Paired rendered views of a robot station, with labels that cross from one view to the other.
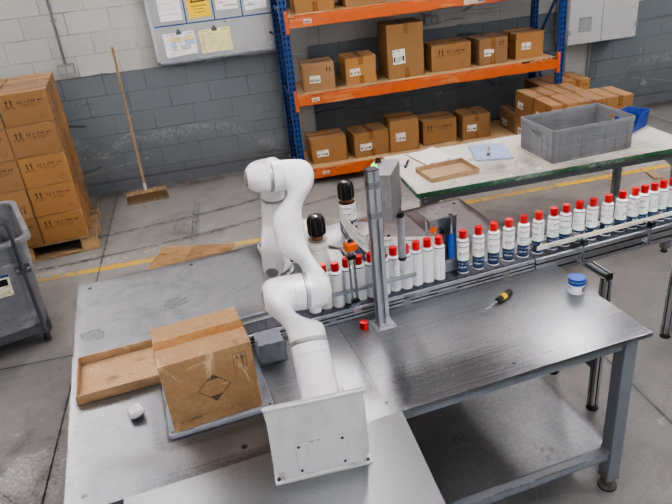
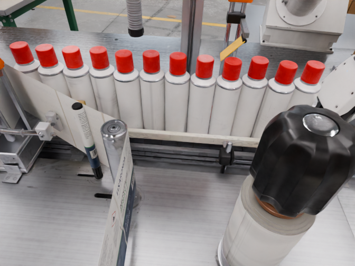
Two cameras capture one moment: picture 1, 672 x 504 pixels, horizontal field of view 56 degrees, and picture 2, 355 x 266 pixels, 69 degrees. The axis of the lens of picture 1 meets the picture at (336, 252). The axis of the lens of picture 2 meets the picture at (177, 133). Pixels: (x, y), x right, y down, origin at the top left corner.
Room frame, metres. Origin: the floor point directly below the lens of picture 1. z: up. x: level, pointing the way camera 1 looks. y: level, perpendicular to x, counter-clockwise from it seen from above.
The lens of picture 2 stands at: (2.73, 0.01, 1.32)
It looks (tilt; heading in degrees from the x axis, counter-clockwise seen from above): 44 degrees down; 199
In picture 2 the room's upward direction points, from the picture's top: 2 degrees clockwise
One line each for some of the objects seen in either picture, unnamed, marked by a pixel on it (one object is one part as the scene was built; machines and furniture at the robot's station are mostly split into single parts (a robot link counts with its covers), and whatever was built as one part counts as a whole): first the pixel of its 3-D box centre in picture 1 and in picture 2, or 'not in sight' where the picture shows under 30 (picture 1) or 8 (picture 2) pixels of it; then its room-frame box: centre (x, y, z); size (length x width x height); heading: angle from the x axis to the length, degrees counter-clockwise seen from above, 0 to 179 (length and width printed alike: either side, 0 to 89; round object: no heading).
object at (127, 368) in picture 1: (118, 369); not in sight; (2.01, 0.88, 0.85); 0.30 x 0.26 x 0.04; 106
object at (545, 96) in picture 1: (560, 119); not in sight; (6.21, -2.40, 0.32); 1.20 x 0.83 x 0.64; 8
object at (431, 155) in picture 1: (425, 157); not in sight; (4.15, -0.68, 0.81); 0.38 x 0.36 x 0.02; 100
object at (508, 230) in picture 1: (508, 239); not in sight; (2.48, -0.76, 0.98); 0.05 x 0.05 x 0.20
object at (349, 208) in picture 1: (347, 207); not in sight; (2.91, -0.08, 1.04); 0.09 x 0.09 x 0.29
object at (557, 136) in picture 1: (575, 132); not in sight; (4.04, -1.67, 0.91); 0.60 x 0.40 x 0.22; 103
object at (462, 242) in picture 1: (462, 251); not in sight; (2.42, -0.55, 0.98); 0.05 x 0.05 x 0.20
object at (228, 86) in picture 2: (347, 280); (224, 104); (2.28, -0.04, 0.98); 0.05 x 0.05 x 0.20
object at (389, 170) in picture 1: (383, 190); not in sight; (2.23, -0.20, 1.38); 0.17 x 0.10 x 0.19; 161
